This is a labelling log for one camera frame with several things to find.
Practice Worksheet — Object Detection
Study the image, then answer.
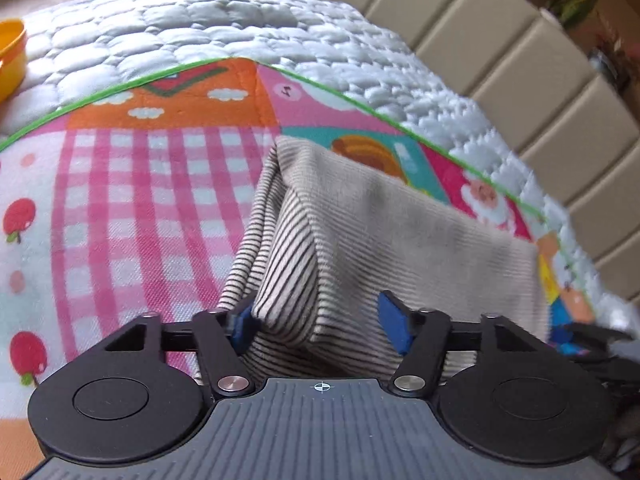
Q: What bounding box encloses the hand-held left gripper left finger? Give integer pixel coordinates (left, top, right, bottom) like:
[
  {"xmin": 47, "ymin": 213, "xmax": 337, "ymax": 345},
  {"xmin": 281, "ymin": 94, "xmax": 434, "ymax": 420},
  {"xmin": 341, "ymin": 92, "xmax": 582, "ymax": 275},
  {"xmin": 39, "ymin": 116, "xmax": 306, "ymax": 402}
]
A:
[{"xmin": 105, "ymin": 306, "xmax": 259, "ymax": 396}]

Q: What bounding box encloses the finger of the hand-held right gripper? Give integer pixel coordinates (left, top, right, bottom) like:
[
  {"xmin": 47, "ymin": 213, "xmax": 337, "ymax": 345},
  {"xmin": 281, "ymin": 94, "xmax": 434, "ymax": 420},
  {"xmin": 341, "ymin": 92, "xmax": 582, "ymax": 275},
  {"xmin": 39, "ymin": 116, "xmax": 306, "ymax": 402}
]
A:
[{"xmin": 550, "ymin": 321, "xmax": 629, "ymax": 362}]

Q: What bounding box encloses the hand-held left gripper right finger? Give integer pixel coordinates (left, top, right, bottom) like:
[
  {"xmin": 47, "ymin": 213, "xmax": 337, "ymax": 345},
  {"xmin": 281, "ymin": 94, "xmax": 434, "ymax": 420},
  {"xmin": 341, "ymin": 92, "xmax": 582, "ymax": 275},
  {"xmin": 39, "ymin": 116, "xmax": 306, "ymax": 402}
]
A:
[{"xmin": 377, "ymin": 290, "xmax": 547, "ymax": 397}]

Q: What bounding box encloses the brown striped sweater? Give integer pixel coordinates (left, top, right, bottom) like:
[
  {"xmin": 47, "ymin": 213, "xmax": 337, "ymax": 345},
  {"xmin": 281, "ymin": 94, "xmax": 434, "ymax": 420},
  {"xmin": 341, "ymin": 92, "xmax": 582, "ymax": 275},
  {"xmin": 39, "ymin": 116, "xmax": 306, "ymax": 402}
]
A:
[{"xmin": 192, "ymin": 135, "xmax": 552, "ymax": 387}]

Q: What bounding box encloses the colourful cartoon printed mat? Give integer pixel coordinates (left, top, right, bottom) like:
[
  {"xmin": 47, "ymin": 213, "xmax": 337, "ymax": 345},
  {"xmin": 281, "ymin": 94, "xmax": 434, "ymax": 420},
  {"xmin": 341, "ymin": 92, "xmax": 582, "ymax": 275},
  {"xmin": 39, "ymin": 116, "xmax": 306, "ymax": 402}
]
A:
[{"xmin": 0, "ymin": 57, "xmax": 603, "ymax": 463}]

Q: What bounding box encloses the red-leaved plant in black pot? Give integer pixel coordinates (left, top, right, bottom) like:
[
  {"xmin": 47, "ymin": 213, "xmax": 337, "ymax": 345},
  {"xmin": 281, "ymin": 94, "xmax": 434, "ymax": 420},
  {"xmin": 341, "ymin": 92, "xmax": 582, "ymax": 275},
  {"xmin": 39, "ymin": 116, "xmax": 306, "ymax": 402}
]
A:
[{"xmin": 587, "ymin": 25, "xmax": 633, "ymax": 92}]

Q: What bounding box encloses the beige padded headboard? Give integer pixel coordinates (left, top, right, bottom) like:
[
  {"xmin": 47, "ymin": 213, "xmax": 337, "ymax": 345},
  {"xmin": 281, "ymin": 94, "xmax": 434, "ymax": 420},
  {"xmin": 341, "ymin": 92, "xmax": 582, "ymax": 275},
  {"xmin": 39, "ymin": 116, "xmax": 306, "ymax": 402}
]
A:
[{"xmin": 320, "ymin": 0, "xmax": 640, "ymax": 307}]

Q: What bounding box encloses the pale blue quilted bedspread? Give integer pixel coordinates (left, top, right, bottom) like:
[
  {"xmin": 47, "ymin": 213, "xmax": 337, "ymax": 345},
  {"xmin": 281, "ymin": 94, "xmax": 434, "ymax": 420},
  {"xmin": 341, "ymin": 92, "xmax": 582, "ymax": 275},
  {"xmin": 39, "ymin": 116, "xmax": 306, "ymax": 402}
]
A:
[{"xmin": 0, "ymin": 0, "xmax": 640, "ymax": 313}]

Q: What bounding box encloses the green plant in white pot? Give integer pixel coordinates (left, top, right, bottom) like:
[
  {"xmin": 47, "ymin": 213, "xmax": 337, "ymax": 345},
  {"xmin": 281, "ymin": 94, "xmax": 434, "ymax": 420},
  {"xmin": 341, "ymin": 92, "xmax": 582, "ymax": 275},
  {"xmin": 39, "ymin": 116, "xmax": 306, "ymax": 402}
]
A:
[{"xmin": 542, "ymin": 0, "xmax": 602, "ymax": 29}]

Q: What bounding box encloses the yellow plastic bowl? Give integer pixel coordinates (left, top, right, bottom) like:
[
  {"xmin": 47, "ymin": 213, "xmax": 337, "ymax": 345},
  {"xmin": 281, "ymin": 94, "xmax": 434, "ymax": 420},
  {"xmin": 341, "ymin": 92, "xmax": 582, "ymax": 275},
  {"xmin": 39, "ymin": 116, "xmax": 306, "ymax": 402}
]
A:
[{"xmin": 0, "ymin": 18, "xmax": 29, "ymax": 104}]

